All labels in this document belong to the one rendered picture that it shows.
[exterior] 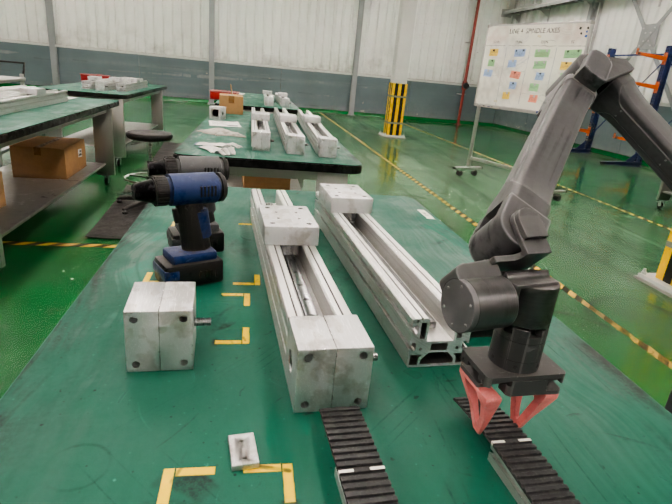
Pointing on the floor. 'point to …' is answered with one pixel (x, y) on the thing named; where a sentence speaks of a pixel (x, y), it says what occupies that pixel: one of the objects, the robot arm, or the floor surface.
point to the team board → (524, 69)
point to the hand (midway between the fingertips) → (497, 423)
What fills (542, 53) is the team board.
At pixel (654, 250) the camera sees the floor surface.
